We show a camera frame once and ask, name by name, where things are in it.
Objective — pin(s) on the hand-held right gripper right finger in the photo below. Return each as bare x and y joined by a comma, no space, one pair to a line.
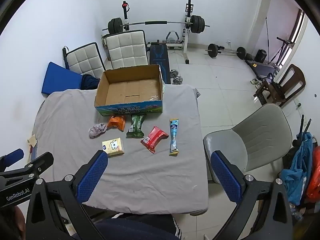
225,177

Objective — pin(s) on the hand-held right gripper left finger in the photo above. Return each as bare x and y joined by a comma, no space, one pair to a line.
92,177

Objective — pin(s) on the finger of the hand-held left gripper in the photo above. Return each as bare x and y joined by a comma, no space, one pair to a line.
40,161
12,155

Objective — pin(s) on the yellow tissue pack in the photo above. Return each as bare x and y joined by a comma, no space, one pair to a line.
113,146

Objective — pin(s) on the purple grey sock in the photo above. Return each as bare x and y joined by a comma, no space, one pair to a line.
96,131

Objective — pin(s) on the orange snack packet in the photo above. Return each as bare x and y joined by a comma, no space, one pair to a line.
116,123

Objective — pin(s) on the green snack packet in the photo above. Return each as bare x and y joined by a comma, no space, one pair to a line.
135,127

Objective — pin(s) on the light blue stick packet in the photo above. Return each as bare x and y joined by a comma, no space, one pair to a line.
173,135

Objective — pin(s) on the red snack packet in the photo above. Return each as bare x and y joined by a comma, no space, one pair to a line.
153,138

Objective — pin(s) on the cardboard box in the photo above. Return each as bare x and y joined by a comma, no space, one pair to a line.
130,90

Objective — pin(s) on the beige paper piece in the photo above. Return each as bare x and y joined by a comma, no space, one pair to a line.
32,140

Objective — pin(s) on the grey table cloth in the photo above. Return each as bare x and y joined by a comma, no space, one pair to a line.
140,177

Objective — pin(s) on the grey plastic chair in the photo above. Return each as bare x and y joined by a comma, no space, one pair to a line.
260,135

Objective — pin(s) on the person's dark trousers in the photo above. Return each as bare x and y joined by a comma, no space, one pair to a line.
135,230

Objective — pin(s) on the blue bag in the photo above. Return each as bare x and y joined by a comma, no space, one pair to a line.
300,165

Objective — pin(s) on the blue foam mat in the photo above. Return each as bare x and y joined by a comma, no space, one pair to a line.
60,78

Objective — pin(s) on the orange bag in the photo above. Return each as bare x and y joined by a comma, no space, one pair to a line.
315,175

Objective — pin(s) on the dark blue garment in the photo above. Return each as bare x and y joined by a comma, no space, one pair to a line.
88,82

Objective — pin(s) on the white shoe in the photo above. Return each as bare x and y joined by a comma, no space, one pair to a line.
258,85
254,81

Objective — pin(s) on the chrome dumbbell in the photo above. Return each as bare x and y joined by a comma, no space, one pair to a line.
178,80
173,73

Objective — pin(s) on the white padded chair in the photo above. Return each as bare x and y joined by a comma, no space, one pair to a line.
82,60
125,47

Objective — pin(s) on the black treadmill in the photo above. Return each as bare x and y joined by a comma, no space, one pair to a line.
262,68

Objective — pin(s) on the dark wooden chair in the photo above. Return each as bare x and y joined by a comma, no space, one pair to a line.
297,80

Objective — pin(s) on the short barbell with black plates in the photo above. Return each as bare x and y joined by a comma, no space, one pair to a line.
228,52

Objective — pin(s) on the black speaker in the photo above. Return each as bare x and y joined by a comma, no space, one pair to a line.
260,56

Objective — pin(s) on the black and blue weight bench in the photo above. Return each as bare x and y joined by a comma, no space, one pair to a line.
158,55

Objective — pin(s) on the white barbell rack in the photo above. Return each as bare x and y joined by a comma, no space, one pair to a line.
186,42

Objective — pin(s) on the black tripod stand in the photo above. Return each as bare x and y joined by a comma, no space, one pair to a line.
283,47

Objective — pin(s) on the thin black rod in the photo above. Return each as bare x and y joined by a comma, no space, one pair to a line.
267,35

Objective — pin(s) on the long barbell with black plates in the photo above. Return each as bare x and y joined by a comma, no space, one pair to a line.
156,22

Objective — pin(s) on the window frame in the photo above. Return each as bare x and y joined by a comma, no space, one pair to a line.
297,27

